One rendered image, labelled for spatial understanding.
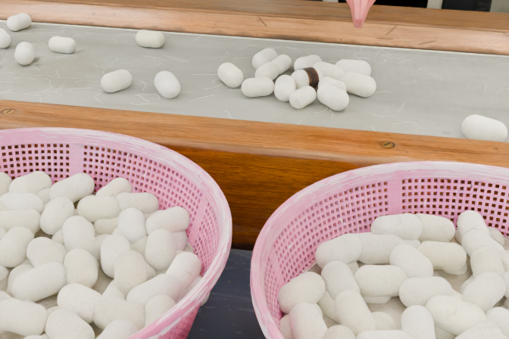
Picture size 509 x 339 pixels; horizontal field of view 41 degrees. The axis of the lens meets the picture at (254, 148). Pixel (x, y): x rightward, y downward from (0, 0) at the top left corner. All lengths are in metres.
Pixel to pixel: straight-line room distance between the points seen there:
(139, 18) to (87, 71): 0.17
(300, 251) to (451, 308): 0.10
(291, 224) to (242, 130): 0.13
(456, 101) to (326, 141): 0.21
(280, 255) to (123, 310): 0.10
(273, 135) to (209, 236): 0.12
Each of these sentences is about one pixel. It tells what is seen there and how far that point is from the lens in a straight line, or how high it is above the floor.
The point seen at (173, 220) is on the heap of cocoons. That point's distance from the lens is 0.45.
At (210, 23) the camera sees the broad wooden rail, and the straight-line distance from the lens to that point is 0.86.
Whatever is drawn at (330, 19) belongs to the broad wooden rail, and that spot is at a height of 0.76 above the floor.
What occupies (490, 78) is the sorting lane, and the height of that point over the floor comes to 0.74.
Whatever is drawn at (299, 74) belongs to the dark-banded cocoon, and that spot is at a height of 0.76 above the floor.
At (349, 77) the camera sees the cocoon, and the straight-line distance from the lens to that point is 0.67.
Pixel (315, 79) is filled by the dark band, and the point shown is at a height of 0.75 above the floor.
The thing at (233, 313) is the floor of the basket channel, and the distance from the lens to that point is 0.48.
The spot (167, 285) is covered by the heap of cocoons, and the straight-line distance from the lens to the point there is 0.40.
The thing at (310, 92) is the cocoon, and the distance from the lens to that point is 0.64.
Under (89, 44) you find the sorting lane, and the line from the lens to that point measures 0.82.
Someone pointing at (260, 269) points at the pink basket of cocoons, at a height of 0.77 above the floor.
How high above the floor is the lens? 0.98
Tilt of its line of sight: 26 degrees down
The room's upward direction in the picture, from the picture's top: 2 degrees clockwise
